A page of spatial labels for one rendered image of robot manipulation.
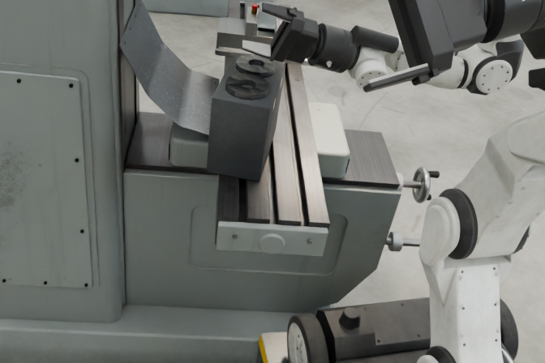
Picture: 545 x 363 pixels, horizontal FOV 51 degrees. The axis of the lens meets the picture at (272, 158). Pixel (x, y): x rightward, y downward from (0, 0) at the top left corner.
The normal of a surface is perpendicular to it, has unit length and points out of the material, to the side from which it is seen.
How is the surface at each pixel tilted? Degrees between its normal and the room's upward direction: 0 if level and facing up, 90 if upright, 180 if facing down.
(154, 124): 0
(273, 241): 90
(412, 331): 0
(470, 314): 54
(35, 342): 68
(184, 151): 90
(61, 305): 79
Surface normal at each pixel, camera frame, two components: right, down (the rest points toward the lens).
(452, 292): -0.96, 0.04
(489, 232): 0.23, 0.64
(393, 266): 0.13, -0.81
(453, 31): 0.17, -0.07
